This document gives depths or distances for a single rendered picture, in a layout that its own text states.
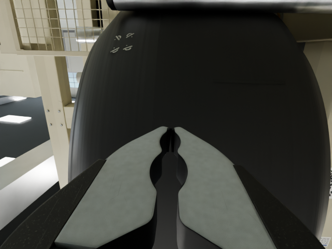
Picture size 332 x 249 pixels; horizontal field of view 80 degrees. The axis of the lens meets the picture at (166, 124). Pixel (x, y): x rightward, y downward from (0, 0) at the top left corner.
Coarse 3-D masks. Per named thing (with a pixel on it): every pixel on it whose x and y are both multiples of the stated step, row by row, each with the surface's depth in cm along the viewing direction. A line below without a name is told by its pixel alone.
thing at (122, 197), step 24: (144, 144) 10; (168, 144) 12; (120, 168) 8; (144, 168) 8; (96, 192) 7; (120, 192) 7; (144, 192) 7; (72, 216) 6; (96, 216) 6; (120, 216) 6; (144, 216) 6; (72, 240) 6; (96, 240) 6; (120, 240) 6; (144, 240) 6
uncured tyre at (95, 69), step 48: (96, 48) 26; (144, 48) 22; (192, 48) 22; (240, 48) 22; (288, 48) 22; (96, 96) 21; (144, 96) 20; (192, 96) 20; (240, 96) 20; (288, 96) 20; (96, 144) 20; (240, 144) 19; (288, 144) 19; (288, 192) 19
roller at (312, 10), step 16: (112, 0) 25; (128, 0) 25; (144, 0) 25; (160, 0) 24; (176, 0) 24; (192, 0) 24; (208, 0) 24; (224, 0) 24; (240, 0) 24; (256, 0) 24; (272, 0) 24; (288, 0) 24; (304, 0) 24; (320, 0) 24
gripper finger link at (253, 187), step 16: (240, 176) 8; (256, 192) 7; (256, 208) 7; (272, 208) 7; (288, 208) 7; (272, 224) 6; (288, 224) 6; (304, 224) 6; (272, 240) 6; (288, 240) 6; (304, 240) 6
